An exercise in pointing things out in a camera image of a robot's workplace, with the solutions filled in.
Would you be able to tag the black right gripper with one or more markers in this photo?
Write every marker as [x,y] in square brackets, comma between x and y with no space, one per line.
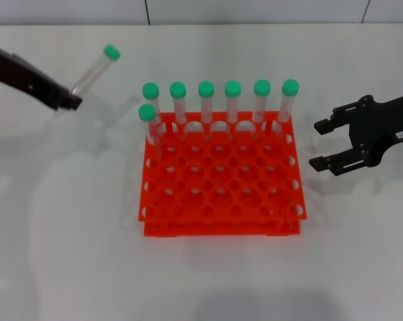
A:
[382,123]

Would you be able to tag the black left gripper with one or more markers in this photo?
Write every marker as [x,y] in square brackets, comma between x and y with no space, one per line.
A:
[24,78]

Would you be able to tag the green-capped clear test tube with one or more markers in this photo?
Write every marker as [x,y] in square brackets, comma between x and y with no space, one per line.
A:
[206,89]
[290,87]
[262,87]
[147,112]
[111,52]
[150,90]
[232,88]
[177,89]

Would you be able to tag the orange test tube rack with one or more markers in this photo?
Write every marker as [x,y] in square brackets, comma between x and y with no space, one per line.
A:
[221,180]

